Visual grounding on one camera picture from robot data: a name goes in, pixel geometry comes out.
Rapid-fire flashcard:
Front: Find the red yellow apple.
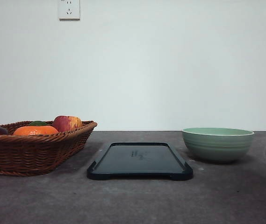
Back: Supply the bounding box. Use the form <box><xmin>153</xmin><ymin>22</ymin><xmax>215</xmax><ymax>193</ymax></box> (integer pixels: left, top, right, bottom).
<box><xmin>52</xmin><ymin>115</ymin><xmax>83</xmax><ymax>132</ymax></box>

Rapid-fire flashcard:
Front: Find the green fruit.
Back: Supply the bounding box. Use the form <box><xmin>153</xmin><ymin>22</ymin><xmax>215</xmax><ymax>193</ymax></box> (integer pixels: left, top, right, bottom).
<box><xmin>28</xmin><ymin>120</ymin><xmax>47</xmax><ymax>126</ymax></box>

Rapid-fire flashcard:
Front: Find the white wall socket left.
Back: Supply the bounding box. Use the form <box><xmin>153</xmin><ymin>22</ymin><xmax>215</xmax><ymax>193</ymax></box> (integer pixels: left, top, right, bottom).
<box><xmin>58</xmin><ymin>0</ymin><xmax>80</xmax><ymax>22</ymax></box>

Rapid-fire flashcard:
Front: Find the green ceramic bowl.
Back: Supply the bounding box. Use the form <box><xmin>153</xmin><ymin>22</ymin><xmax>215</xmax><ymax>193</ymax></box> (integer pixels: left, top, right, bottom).
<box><xmin>182</xmin><ymin>127</ymin><xmax>255</xmax><ymax>162</ymax></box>

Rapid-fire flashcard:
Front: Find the brown wicker basket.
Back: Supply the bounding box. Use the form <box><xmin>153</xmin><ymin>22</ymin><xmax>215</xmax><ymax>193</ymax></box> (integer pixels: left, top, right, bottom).
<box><xmin>0</xmin><ymin>115</ymin><xmax>97</xmax><ymax>176</ymax></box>

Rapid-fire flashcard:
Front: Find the orange tangerine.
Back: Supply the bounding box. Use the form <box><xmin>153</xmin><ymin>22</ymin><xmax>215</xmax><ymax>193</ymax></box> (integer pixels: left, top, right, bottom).
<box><xmin>13</xmin><ymin>126</ymin><xmax>59</xmax><ymax>136</ymax></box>

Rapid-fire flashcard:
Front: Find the dark rectangular tray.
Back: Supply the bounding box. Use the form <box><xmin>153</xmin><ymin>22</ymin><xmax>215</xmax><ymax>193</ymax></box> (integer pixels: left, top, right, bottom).
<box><xmin>87</xmin><ymin>142</ymin><xmax>194</xmax><ymax>180</ymax></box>

